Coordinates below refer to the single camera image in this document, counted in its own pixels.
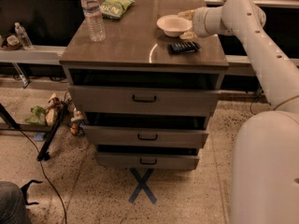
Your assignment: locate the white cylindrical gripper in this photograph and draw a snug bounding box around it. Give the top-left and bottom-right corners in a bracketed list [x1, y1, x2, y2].
[178, 7, 226, 40]

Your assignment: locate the white paper bowl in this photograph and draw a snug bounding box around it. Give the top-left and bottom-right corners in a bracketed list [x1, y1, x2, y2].
[157, 15, 192, 37]

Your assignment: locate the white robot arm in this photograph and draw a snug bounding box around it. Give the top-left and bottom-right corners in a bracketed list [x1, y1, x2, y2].
[179, 0, 299, 224]

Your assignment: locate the clear plastic water bottle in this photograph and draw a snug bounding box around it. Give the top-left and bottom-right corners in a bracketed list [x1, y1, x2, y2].
[81, 0, 106, 42]

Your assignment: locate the small water bottle on ledge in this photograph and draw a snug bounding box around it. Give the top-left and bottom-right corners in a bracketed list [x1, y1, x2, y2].
[15, 22, 34, 49]

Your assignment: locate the dark blue snack packet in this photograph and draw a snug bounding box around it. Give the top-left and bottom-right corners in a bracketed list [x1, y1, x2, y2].
[167, 42, 201, 54]

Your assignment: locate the green chip bag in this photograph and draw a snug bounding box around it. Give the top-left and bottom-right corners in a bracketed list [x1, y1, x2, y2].
[100, 0, 135, 20]

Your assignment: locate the grey drawer cabinet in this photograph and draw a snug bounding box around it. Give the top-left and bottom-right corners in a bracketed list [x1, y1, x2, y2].
[61, 0, 228, 157]

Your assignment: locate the top grey drawer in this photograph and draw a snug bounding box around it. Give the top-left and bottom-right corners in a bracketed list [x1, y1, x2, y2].
[69, 85, 219, 117]

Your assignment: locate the grey drawer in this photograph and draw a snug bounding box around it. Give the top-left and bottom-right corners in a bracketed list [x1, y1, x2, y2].
[69, 85, 219, 117]
[95, 152, 199, 170]
[84, 126, 208, 148]

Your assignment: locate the middle grey drawer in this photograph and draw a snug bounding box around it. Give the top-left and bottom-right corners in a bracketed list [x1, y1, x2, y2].
[84, 126, 208, 148]

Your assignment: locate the bottom grey drawer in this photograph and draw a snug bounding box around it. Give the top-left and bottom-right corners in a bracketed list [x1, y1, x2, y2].
[95, 152, 199, 170]

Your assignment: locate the small figurine toy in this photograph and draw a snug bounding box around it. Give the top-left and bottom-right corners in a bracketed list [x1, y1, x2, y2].
[70, 110, 85, 136]

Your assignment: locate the blue tape cross mark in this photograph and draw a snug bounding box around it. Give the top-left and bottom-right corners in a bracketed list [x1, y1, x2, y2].
[129, 168, 157, 204]

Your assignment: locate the round object on ledge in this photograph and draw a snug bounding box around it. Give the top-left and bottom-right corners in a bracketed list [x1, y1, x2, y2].
[7, 35, 21, 47]

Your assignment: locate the green bag on floor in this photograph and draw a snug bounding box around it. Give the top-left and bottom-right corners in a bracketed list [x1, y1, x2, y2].
[25, 105, 46, 125]

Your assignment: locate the person knee in jeans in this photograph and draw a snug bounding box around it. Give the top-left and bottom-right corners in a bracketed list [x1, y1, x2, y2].
[0, 181, 32, 224]

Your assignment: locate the black power adapter cable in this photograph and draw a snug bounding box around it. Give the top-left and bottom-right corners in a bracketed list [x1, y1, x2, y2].
[249, 91, 265, 116]

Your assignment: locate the black floor cable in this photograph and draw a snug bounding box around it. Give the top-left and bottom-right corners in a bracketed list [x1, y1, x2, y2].
[18, 128, 68, 224]

